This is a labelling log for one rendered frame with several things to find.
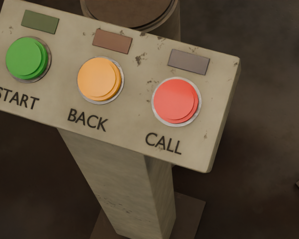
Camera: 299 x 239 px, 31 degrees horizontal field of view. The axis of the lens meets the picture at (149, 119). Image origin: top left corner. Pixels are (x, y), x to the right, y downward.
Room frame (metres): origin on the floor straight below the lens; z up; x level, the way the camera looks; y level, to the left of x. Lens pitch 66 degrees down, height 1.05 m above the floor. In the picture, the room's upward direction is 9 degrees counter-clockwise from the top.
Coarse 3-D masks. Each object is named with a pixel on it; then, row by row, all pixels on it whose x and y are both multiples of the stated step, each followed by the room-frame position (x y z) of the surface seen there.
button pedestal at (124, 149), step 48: (0, 48) 0.30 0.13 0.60; (48, 48) 0.29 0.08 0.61; (96, 48) 0.28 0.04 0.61; (144, 48) 0.27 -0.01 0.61; (192, 48) 0.26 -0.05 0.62; (0, 96) 0.26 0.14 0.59; (48, 96) 0.25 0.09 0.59; (144, 96) 0.23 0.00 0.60; (96, 144) 0.22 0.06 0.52; (144, 144) 0.19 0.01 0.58; (192, 144) 0.18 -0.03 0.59; (96, 192) 0.24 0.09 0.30; (144, 192) 0.20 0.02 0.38
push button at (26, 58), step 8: (16, 40) 0.30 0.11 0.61; (24, 40) 0.30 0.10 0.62; (32, 40) 0.30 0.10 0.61; (16, 48) 0.29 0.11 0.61; (24, 48) 0.29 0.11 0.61; (32, 48) 0.29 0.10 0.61; (40, 48) 0.29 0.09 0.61; (8, 56) 0.29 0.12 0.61; (16, 56) 0.29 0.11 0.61; (24, 56) 0.28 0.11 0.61; (32, 56) 0.28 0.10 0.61; (40, 56) 0.28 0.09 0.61; (8, 64) 0.28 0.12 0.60; (16, 64) 0.28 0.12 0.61; (24, 64) 0.28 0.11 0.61; (32, 64) 0.27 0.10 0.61; (40, 64) 0.27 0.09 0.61; (16, 72) 0.27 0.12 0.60; (24, 72) 0.27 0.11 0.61; (32, 72) 0.27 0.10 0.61; (40, 72) 0.27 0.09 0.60
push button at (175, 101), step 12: (168, 84) 0.23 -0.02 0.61; (180, 84) 0.22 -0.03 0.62; (156, 96) 0.22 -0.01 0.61; (168, 96) 0.22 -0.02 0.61; (180, 96) 0.21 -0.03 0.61; (192, 96) 0.21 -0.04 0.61; (156, 108) 0.21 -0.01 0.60; (168, 108) 0.21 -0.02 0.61; (180, 108) 0.20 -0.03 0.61; (192, 108) 0.20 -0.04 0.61; (168, 120) 0.20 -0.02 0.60; (180, 120) 0.20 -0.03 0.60
